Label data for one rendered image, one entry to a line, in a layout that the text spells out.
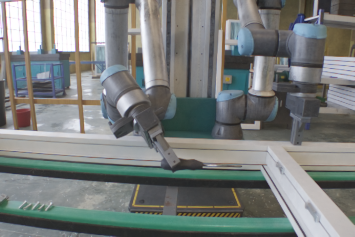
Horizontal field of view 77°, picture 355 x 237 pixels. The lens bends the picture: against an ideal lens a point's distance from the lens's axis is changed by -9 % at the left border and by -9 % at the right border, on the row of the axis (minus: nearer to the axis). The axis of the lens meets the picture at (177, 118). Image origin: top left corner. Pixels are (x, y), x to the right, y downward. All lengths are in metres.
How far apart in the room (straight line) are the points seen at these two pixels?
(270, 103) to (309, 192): 0.92
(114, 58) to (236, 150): 0.74
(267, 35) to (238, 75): 3.52
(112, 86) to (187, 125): 0.90
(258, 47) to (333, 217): 0.54
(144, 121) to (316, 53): 0.49
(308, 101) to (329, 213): 0.33
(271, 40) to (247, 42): 0.07
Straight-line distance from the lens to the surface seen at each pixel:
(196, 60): 1.56
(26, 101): 3.67
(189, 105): 1.50
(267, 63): 1.37
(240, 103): 1.39
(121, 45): 1.20
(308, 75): 0.74
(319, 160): 0.86
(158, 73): 0.87
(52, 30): 14.13
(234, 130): 1.42
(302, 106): 0.73
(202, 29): 1.57
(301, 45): 0.74
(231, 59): 4.26
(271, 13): 1.36
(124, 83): 0.70
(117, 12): 1.16
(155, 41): 0.95
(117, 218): 0.54
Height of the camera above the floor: 1.19
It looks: 15 degrees down
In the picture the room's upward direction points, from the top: 1 degrees clockwise
